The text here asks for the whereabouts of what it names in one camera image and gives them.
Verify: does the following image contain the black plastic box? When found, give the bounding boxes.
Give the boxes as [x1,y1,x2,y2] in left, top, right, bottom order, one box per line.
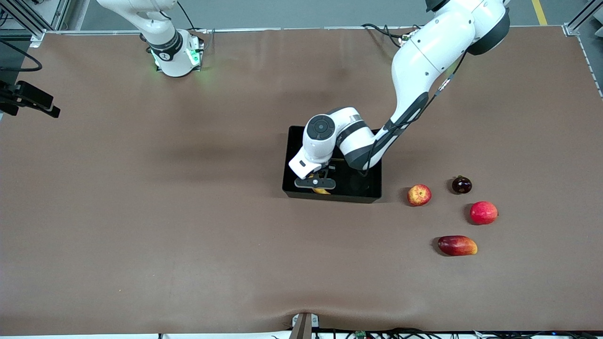
[282,125,383,204]

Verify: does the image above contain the red peach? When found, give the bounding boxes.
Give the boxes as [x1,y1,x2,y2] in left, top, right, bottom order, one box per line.
[469,201,499,226]

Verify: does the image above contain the black cable bundle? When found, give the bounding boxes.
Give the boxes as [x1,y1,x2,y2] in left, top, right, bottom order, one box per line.
[271,327,603,339]

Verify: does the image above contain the black right base cable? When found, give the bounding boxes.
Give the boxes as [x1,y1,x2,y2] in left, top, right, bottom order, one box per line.
[177,0,210,37]

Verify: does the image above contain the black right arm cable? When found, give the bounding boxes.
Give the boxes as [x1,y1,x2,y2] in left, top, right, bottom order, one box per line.
[0,40,43,73]

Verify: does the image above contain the red and yellow mango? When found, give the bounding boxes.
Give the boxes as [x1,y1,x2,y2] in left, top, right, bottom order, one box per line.
[437,235,478,257]

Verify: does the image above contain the black base cable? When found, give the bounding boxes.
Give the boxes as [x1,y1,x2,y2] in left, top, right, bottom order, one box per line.
[361,23,415,48]
[177,0,210,37]

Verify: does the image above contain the black left base cable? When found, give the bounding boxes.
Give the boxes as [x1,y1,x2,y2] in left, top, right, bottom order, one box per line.
[361,23,415,48]

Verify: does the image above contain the dark purple mangosteen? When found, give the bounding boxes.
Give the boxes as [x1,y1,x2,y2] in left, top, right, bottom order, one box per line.
[451,175,473,194]

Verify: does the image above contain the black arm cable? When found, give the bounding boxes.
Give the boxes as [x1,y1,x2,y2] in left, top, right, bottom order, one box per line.
[360,51,468,178]
[0,40,43,73]

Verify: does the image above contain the red and yellow apple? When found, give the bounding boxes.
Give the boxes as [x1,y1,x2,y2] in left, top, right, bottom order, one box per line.
[407,184,432,207]

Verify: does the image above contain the aluminium corner frame profile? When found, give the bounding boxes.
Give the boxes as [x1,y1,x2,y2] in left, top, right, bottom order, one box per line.
[563,0,603,37]

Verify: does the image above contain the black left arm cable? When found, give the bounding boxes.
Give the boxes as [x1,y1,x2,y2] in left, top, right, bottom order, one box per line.
[360,51,468,178]

